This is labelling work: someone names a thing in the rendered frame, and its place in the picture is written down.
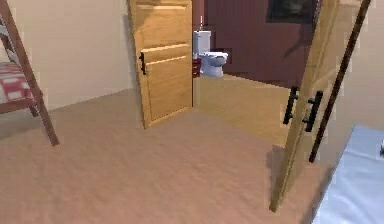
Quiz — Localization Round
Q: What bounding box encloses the red bin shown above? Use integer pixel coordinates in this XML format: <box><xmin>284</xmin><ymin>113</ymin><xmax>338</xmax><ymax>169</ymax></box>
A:
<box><xmin>192</xmin><ymin>57</ymin><xmax>202</xmax><ymax>79</ymax></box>

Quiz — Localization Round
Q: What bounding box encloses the light wooden room door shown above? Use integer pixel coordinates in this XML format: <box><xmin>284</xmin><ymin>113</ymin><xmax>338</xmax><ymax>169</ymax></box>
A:
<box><xmin>269</xmin><ymin>0</ymin><xmax>362</xmax><ymax>213</ymax></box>
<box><xmin>127</xmin><ymin>0</ymin><xmax>194</xmax><ymax>130</ymax></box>

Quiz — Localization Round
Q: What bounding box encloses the white toilet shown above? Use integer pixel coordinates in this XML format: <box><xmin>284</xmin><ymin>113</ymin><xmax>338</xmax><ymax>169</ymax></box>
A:
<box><xmin>193</xmin><ymin>30</ymin><xmax>230</xmax><ymax>78</ymax></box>

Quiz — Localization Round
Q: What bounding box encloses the pale blue bed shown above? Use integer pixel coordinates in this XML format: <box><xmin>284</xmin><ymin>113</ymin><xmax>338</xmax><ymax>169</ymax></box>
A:
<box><xmin>311</xmin><ymin>124</ymin><xmax>384</xmax><ymax>224</ymax></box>

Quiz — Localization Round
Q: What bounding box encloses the red white checked blanket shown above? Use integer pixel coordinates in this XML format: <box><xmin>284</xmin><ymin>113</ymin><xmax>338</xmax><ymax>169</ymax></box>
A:
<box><xmin>0</xmin><ymin>61</ymin><xmax>35</xmax><ymax>104</ymax></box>

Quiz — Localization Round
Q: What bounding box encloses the black door handle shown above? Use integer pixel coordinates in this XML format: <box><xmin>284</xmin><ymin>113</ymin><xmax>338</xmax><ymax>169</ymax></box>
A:
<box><xmin>301</xmin><ymin>90</ymin><xmax>324</xmax><ymax>133</ymax></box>
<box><xmin>282</xmin><ymin>86</ymin><xmax>300</xmax><ymax>126</ymax></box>
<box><xmin>138</xmin><ymin>52</ymin><xmax>147</xmax><ymax>76</ymax></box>

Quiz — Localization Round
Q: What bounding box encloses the brown wooden bed frame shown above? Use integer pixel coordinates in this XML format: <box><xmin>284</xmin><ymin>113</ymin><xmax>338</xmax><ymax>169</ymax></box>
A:
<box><xmin>0</xmin><ymin>0</ymin><xmax>61</xmax><ymax>147</ymax></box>

